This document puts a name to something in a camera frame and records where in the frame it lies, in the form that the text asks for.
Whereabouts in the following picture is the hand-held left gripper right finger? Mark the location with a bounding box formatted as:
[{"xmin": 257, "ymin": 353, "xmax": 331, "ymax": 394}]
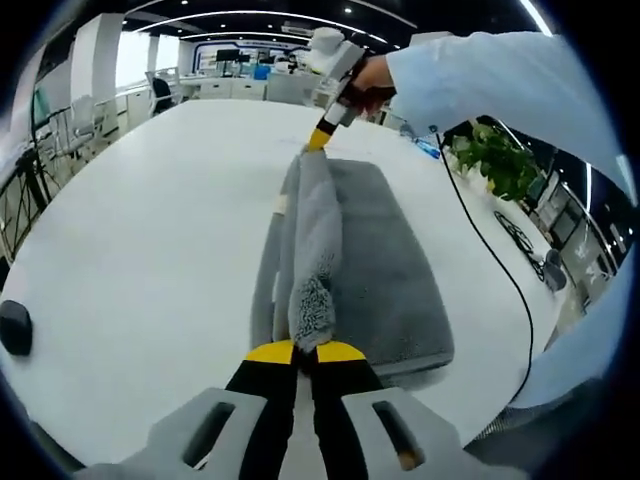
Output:
[{"xmin": 311, "ymin": 342, "xmax": 529, "ymax": 480}]

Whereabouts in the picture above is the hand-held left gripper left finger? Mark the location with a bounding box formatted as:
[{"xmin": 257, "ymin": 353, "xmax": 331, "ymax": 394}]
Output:
[{"xmin": 74, "ymin": 339, "xmax": 297, "ymax": 480}]

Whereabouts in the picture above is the grey towel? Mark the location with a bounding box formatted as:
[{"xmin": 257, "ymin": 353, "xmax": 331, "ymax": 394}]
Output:
[{"xmin": 249, "ymin": 149, "xmax": 456, "ymax": 386}]

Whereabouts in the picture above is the person's right hand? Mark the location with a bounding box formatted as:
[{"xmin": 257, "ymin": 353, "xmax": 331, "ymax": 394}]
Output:
[{"xmin": 348, "ymin": 52, "xmax": 398, "ymax": 114}]

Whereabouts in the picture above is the pale grey swivel chair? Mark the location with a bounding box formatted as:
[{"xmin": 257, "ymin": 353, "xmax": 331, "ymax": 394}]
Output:
[{"xmin": 264, "ymin": 72, "xmax": 321, "ymax": 106}]

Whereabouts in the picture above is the blue plastic packet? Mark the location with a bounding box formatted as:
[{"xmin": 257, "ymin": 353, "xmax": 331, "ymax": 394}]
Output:
[{"xmin": 414, "ymin": 137, "xmax": 442, "ymax": 160}]

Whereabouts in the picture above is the black monitor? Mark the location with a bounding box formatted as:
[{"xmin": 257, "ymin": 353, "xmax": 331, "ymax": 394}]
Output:
[{"xmin": 215, "ymin": 48, "xmax": 252, "ymax": 65}]

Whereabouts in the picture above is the green potted plant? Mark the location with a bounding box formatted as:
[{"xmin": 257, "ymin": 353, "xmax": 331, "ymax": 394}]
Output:
[{"xmin": 447, "ymin": 122, "xmax": 544, "ymax": 202}]

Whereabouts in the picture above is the black office chair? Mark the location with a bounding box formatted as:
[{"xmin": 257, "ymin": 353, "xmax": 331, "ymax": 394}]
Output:
[{"xmin": 149, "ymin": 75, "xmax": 175, "ymax": 117}]

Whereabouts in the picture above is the grey headset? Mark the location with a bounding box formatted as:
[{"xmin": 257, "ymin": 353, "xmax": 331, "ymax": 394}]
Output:
[{"xmin": 541, "ymin": 248, "xmax": 570, "ymax": 291}]

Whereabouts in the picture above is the black rounded device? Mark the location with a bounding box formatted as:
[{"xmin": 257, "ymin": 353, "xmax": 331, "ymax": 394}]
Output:
[{"xmin": 0, "ymin": 299, "xmax": 34, "ymax": 356}]

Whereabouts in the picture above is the black metal stand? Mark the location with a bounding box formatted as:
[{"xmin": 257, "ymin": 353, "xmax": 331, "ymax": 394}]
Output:
[{"xmin": 0, "ymin": 147, "xmax": 54, "ymax": 256}]

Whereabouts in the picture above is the blue framed wall display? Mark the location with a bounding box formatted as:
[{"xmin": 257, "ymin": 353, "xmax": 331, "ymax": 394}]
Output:
[{"xmin": 192, "ymin": 38, "xmax": 311, "ymax": 76}]

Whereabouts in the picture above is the thin black cable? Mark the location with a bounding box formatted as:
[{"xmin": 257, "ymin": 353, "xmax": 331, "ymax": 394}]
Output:
[{"xmin": 427, "ymin": 124, "xmax": 535, "ymax": 396}]

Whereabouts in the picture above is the white frame chair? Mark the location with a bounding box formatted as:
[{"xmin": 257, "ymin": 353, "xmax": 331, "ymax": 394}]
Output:
[{"xmin": 69, "ymin": 94, "xmax": 109, "ymax": 149}]

